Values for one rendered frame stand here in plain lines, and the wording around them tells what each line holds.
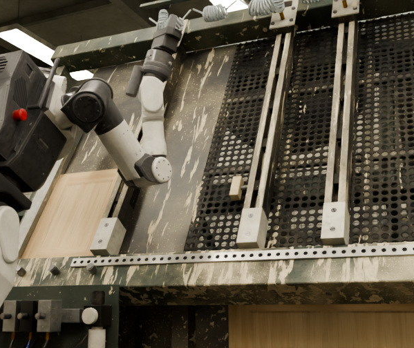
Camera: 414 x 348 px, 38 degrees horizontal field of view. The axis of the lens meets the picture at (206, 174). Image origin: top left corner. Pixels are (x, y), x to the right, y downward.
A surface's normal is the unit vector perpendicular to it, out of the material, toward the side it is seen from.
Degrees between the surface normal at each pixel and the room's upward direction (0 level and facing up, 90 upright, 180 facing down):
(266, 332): 90
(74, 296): 90
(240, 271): 60
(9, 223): 90
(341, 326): 90
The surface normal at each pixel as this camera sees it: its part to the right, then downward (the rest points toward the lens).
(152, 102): 0.18, -0.14
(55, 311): 0.92, -0.09
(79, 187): -0.33, -0.66
